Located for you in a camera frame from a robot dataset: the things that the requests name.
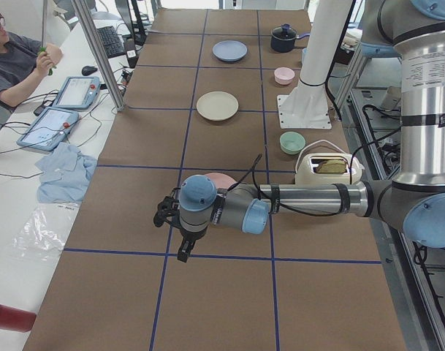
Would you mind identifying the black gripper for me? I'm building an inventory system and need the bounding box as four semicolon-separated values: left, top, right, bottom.
177;229;205;263

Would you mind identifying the pink plate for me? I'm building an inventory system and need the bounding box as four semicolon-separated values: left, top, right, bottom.
205;173;236;189

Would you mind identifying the blue plate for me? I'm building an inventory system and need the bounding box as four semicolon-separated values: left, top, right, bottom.
212;40;248;62

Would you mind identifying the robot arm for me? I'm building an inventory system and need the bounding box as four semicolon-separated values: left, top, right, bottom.
172;1;445;261

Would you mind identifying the light blue cloth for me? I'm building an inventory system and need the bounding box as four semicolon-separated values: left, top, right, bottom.
35;142;97;203

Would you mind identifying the clear plastic bag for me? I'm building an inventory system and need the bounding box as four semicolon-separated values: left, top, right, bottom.
9;203;80;262

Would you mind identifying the cream plate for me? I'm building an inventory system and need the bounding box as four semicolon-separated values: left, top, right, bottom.
196;91;239;121

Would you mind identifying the green bowl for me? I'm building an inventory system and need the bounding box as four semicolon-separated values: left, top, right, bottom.
279;131;306;155

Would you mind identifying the cream toaster with bread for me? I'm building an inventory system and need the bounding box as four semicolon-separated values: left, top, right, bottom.
294;140;365;185

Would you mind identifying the lower teach pendant tablet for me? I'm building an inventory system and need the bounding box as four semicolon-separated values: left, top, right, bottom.
17;107;80;152

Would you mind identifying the teach pendant tablet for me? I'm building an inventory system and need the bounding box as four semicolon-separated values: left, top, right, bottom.
53;75;101;110
17;107;80;152

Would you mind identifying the red cylinder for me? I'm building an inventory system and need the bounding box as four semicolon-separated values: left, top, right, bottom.
0;304;37;332

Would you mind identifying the upper teach pendant tablet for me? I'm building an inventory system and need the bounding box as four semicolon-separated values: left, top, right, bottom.
53;75;101;110

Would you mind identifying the pink bowl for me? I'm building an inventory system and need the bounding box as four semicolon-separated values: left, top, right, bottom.
274;67;295;86

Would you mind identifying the black computer mouse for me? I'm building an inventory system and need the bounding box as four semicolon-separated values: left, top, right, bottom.
81;66;98;76

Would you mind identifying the black keyboard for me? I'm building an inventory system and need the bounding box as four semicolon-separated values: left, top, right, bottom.
97;26;126;59

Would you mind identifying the light blue cup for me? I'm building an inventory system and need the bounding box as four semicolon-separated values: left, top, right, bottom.
301;48;308;65

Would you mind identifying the dark blue pot with lid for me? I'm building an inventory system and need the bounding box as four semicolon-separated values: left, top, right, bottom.
270;23;311;53

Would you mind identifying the seated person in grey shirt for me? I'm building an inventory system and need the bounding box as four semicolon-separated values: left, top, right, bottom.
0;13;63;110

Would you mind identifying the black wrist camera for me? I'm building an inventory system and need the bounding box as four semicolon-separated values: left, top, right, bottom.
153;196;180;228

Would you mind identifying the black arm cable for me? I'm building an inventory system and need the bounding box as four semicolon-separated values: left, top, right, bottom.
227;138;376;217

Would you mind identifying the aluminium frame post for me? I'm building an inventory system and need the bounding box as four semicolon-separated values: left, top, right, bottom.
72;0;124;112

